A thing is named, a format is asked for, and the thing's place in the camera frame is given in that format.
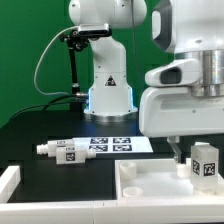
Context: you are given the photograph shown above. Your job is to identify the black cables on table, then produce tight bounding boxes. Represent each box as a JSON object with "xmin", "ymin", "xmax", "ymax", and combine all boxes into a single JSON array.
[{"xmin": 9, "ymin": 94, "xmax": 88, "ymax": 122}]

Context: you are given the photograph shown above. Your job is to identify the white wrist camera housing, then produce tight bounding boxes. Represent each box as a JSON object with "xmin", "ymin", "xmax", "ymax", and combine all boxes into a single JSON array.
[{"xmin": 145, "ymin": 59, "xmax": 201, "ymax": 87}]

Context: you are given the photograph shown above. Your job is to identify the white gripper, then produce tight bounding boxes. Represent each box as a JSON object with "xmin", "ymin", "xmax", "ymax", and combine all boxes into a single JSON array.
[{"xmin": 139, "ymin": 87, "xmax": 224, "ymax": 163}]

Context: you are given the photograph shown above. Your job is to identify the grey camera cable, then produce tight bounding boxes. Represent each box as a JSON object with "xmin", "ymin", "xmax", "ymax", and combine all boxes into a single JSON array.
[{"xmin": 33, "ymin": 27, "xmax": 78, "ymax": 98}]

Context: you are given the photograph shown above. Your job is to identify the white U-shaped fence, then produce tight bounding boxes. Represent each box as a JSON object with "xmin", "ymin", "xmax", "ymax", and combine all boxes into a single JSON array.
[{"xmin": 0, "ymin": 166, "xmax": 224, "ymax": 224}]

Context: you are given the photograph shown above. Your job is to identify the white square table top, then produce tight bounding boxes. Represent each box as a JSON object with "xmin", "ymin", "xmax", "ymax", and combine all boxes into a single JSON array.
[{"xmin": 115, "ymin": 159, "xmax": 224, "ymax": 204}]

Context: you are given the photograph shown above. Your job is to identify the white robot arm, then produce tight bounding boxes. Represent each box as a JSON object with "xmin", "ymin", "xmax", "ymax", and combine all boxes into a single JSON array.
[{"xmin": 69, "ymin": 0, "xmax": 224, "ymax": 161}]

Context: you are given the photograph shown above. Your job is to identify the white marker sheet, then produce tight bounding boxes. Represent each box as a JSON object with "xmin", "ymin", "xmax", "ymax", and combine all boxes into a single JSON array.
[{"xmin": 74, "ymin": 136, "xmax": 152, "ymax": 153}]

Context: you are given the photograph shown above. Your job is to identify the black camera stand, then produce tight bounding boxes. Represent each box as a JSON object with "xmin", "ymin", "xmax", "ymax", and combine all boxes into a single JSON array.
[{"xmin": 59, "ymin": 33, "xmax": 89, "ymax": 113}]

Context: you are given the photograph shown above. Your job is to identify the grey camera on stand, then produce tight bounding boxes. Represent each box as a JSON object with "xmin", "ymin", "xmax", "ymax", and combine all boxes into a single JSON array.
[{"xmin": 72, "ymin": 23, "xmax": 111, "ymax": 38}]

